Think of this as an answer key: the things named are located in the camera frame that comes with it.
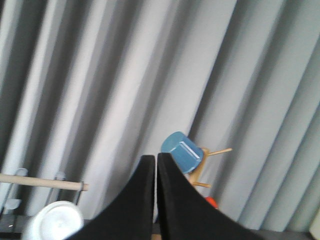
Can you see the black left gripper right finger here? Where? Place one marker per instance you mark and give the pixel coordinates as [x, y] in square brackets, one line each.
[185, 215]

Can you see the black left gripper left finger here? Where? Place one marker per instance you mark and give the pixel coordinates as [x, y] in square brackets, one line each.
[130, 215]

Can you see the orange enamel mug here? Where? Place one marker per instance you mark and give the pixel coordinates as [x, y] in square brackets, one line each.
[211, 201]

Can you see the wooden mug tree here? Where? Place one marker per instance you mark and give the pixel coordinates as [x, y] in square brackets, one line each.
[196, 173]

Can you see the blue enamel mug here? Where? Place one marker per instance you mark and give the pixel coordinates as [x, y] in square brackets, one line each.
[186, 154]

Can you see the white smiley mug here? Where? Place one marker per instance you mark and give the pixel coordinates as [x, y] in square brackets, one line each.
[56, 221]

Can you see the grey white curtain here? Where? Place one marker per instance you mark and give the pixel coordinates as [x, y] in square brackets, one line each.
[88, 86]

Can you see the black wire mug rack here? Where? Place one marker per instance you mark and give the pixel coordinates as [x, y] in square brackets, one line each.
[34, 193]

